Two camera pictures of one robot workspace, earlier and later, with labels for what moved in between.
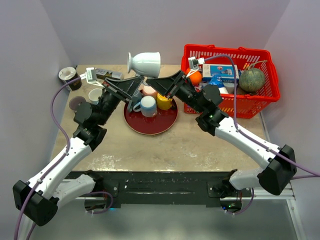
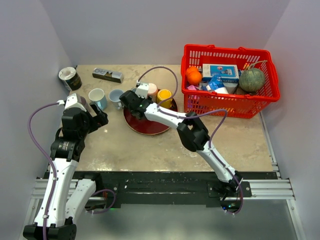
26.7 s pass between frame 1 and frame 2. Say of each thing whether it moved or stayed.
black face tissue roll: stayed
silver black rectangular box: stayed
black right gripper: moved
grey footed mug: moved
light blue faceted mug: stayed
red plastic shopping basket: stayed
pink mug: stayed
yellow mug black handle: stayed
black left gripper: moved
